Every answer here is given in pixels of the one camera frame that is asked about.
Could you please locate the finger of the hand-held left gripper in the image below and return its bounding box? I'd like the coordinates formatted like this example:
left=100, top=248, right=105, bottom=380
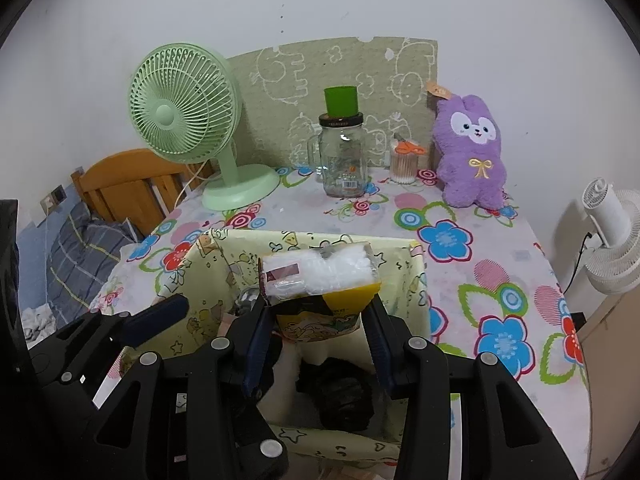
left=30, top=295, right=190, bottom=397

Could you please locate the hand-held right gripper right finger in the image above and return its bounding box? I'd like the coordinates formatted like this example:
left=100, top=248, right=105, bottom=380
left=362, top=300, right=580, bottom=480

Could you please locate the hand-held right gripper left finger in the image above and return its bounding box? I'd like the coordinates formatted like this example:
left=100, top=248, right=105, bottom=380
left=94, top=300, right=290, bottom=480

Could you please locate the yellow cartoon printed box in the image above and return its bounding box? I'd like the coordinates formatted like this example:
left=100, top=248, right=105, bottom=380
left=157, top=229, right=431, bottom=461

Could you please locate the yellow pack of cotton pads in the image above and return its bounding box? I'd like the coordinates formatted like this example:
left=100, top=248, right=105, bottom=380
left=257, top=241, right=382, bottom=343

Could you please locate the large black scrunchie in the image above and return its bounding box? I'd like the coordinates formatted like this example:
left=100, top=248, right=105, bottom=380
left=295, top=357, right=376, bottom=431

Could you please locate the grey plaid cloth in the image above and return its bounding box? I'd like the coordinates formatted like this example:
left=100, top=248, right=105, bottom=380
left=47, top=202, right=146, bottom=328

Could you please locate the crumpled white cloth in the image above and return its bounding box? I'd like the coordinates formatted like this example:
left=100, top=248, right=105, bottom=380
left=20, top=305, right=56, bottom=346

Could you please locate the blue bedsheet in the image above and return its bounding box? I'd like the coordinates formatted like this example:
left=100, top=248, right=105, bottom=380
left=15, top=210, right=71, bottom=311

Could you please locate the floral tablecloth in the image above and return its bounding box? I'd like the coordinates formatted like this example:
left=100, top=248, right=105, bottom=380
left=90, top=162, right=593, bottom=480

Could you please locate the clear cotton swab container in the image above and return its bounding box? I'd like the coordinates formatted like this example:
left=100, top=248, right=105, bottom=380
left=390, top=147, right=417, bottom=185

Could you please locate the purple plush bunny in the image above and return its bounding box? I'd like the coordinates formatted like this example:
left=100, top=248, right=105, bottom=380
left=427, top=82, right=508, bottom=211

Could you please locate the glass jar mug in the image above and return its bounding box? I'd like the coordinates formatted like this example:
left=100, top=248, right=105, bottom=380
left=306, top=112, right=370, bottom=198

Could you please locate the green desk fan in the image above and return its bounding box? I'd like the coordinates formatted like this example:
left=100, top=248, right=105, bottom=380
left=129, top=43, right=281, bottom=211

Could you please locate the beige cabinet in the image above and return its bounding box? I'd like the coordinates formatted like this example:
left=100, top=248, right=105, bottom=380
left=587, top=287, right=640, bottom=480

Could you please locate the green plastic cup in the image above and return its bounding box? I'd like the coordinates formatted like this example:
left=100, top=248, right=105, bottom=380
left=323, top=86, right=359, bottom=117

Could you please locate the white fan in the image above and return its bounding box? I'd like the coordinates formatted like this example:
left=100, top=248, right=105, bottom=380
left=580, top=177, right=640, bottom=297

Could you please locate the green cartoon printed board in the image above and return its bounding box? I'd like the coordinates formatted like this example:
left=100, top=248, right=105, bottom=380
left=229, top=36, right=440, bottom=171

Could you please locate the white fan cable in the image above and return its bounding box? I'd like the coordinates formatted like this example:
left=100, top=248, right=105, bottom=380
left=172, top=160, right=216, bottom=211

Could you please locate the wall socket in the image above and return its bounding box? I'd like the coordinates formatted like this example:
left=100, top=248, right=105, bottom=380
left=40, top=185, right=67, bottom=211

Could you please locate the black power cable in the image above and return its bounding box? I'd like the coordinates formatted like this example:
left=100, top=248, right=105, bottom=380
left=562, top=232, right=596, bottom=296

